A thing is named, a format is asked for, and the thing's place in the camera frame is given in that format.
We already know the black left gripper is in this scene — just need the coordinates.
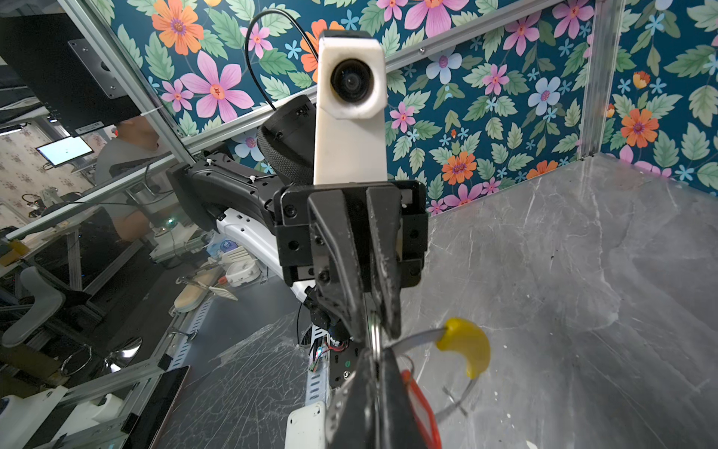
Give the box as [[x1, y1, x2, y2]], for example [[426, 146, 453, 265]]
[[274, 181, 428, 342]]

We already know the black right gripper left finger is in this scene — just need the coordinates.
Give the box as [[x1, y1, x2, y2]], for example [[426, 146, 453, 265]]
[[325, 349, 378, 449]]

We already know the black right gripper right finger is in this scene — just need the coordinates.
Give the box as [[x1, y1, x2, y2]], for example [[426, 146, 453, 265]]
[[378, 348, 426, 449]]

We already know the red capped key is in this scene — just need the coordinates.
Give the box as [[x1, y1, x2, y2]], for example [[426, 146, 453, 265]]
[[401, 370, 442, 449]]

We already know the silver metal keyring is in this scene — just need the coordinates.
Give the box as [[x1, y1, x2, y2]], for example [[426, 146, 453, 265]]
[[363, 311, 484, 425]]

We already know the yellow capped key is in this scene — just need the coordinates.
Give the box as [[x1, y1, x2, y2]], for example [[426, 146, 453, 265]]
[[436, 318, 491, 381]]

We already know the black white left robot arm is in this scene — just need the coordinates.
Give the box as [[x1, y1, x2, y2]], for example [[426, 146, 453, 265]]
[[168, 95, 428, 340]]

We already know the white plastic box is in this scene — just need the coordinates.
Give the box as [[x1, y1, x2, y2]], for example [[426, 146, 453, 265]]
[[284, 401, 326, 449]]

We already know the black monitor screen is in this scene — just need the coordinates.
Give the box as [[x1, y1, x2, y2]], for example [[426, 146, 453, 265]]
[[1, 14, 139, 137]]

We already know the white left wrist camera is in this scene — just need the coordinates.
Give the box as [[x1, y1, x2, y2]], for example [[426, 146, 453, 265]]
[[313, 30, 388, 185]]

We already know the left camera black cable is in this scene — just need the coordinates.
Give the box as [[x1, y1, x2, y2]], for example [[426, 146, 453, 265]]
[[244, 7, 322, 112]]

